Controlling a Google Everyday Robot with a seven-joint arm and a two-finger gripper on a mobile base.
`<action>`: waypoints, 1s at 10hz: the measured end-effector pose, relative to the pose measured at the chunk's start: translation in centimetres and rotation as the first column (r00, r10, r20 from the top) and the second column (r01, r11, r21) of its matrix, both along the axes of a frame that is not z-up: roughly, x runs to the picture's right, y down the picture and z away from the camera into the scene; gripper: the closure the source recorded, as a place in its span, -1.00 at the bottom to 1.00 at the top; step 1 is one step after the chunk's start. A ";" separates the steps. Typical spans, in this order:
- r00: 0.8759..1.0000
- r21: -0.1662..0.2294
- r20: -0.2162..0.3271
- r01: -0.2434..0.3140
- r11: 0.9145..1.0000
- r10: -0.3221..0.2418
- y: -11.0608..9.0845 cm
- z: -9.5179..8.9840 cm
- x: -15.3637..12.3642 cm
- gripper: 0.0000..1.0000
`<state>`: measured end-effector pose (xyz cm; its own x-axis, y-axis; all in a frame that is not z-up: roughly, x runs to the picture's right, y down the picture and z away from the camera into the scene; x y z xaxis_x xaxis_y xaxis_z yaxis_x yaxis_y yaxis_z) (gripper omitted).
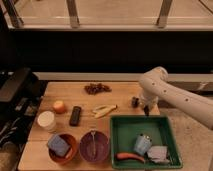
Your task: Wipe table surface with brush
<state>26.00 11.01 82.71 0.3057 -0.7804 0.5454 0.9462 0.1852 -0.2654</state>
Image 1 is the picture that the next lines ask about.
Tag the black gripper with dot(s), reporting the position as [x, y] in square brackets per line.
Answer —
[135, 104]

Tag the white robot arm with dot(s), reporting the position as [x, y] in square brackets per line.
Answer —
[154, 85]

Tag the black brush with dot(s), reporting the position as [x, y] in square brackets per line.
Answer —
[75, 116]

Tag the green plastic tray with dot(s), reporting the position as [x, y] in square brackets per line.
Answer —
[131, 138]

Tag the light blue cup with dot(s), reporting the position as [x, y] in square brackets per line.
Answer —
[143, 144]

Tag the grey cloth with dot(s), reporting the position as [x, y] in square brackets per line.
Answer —
[158, 154]

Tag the orange carrot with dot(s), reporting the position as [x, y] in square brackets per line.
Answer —
[125, 155]

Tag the dark grape bunch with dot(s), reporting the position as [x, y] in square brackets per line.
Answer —
[94, 89]

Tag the metal fork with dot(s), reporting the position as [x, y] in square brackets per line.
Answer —
[93, 133]

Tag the purple bowl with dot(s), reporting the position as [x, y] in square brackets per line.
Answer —
[102, 147]

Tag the orange bowl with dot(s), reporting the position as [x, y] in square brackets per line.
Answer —
[71, 140]

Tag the orange apple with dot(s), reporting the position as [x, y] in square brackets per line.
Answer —
[59, 107]

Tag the blue sponge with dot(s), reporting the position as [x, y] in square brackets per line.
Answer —
[58, 145]

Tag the white cylindrical container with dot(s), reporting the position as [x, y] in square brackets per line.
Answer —
[47, 121]

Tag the black equipment at left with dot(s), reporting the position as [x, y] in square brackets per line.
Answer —
[20, 97]

